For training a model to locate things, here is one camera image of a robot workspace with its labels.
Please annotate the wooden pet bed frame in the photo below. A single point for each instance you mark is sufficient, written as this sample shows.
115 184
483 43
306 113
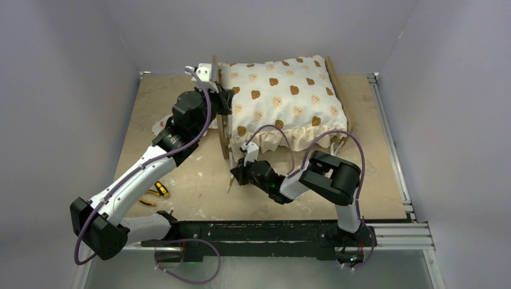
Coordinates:
221 135

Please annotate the bear print white cushion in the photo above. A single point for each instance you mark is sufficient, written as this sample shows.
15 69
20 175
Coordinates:
279 95

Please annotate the floral print small pillow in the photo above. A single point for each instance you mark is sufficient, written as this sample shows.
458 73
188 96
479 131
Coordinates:
163 123

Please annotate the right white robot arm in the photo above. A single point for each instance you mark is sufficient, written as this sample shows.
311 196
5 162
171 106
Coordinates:
337 180

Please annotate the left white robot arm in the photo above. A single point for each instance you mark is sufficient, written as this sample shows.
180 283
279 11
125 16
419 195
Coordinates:
101 222

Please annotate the yellow black screwdriver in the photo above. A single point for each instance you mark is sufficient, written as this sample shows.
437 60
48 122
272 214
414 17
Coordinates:
162 190

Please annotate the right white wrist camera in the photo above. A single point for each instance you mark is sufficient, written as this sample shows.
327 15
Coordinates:
250 151

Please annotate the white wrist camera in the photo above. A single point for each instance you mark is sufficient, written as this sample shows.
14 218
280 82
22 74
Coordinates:
250 151
208 75

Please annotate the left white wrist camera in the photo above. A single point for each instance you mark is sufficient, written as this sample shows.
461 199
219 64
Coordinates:
208 75

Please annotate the yellow handled pliers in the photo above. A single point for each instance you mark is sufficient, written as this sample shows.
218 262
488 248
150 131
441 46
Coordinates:
143 200

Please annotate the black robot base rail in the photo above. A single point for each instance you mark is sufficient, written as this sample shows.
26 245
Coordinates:
320 239

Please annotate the aluminium table frame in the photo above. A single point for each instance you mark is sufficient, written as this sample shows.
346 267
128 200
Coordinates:
356 93

